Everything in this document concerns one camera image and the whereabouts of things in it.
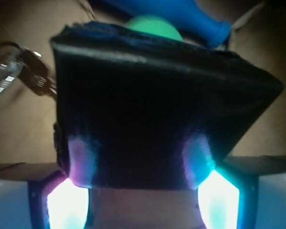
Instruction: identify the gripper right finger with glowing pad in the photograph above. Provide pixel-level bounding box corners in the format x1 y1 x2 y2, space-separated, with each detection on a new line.
197 156 286 229

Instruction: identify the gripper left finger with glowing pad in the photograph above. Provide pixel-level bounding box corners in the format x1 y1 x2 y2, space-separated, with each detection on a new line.
0 163 89 229

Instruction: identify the black box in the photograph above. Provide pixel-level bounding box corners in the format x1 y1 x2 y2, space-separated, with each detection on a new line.
50 21 284 190

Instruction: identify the silver key with fob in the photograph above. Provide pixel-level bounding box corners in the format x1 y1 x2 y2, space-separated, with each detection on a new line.
0 42 57 100

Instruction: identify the blue plastic bottle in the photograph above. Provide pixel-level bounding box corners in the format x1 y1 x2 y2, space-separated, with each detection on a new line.
103 0 231 48

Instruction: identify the green foam ball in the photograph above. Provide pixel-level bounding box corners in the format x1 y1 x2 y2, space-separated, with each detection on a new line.
124 15 183 42

